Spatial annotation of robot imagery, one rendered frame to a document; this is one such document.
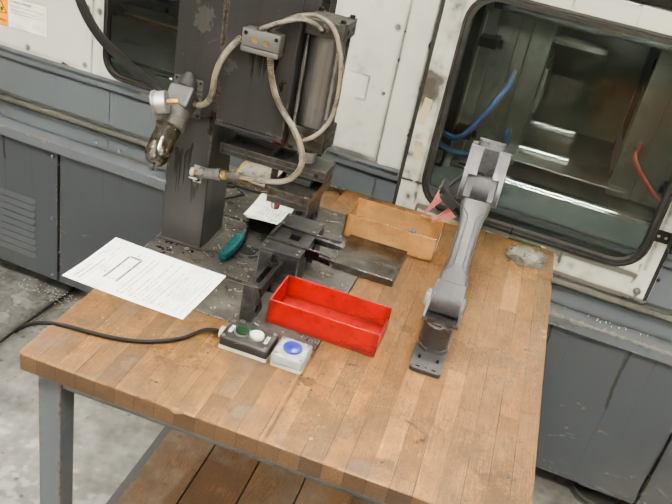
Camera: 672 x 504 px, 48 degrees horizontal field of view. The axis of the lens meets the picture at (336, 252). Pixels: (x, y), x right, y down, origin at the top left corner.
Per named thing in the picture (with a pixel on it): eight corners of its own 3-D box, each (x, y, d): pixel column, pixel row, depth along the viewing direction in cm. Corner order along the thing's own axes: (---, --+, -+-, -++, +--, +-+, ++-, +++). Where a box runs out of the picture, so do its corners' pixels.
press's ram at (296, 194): (309, 226, 170) (333, 100, 156) (203, 193, 174) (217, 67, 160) (332, 196, 186) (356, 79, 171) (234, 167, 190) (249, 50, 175)
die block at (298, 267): (293, 288, 179) (298, 261, 176) (254, 276, 181) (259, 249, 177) (319, 252, 196) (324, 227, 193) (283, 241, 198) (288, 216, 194)
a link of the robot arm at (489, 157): (477, 134, 194) (471, 146, 165) (511, 143, 192) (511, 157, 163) (463, 180, 197) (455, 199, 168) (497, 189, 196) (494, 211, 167)
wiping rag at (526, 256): (500, 265, 211) (547, 274, 208) (502, 256, 210) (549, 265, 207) (504, 244, 223) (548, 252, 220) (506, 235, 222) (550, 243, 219)
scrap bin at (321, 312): (373, 358, 162) (379, 335, 159) (265, 321, 166) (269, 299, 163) (386, 329, 172) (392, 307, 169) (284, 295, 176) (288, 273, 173)
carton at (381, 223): (429, 265, 203) (436, 240, 199) (341, 238, 207) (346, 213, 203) (437, 245, 214) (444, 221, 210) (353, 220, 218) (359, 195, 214)
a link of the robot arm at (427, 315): (428, 283, 166) (424, 296, 161) (468, 295, 164) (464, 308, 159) (422, 307, 169) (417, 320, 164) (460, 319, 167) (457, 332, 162)
